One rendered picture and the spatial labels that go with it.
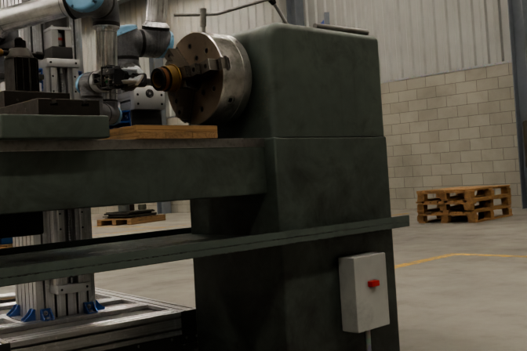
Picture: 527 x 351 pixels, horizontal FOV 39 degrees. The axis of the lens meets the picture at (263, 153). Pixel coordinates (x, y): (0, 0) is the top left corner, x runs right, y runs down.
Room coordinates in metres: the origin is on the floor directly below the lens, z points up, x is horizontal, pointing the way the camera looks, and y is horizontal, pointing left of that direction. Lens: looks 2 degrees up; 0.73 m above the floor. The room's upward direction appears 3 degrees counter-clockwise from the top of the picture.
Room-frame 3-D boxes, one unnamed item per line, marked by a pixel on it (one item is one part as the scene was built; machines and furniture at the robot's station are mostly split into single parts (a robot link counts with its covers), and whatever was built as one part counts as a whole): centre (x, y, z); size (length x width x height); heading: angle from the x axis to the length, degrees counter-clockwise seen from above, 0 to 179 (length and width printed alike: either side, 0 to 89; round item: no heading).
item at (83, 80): (2.50, 0.57, 1.09); 0.11 x 0.08 x 0.09; 41
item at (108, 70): (2.38, 0.47, 1.08); 0.12 x 0.09 x 0.08; 41
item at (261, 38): (2.80, -0.09, 1.06); 0.59 x 0.48 x 0.39; 133
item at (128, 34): (3.02, 0.54, 1.33); 0.13 x 0.12 x 0.14; 122
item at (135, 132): (2.33, 0.37, 0.89); 0.36 x 0.30 x 0.04; 43
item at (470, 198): (10.20, -2.73, 0.22); 1.25 x 0.86 x 0.44; 138
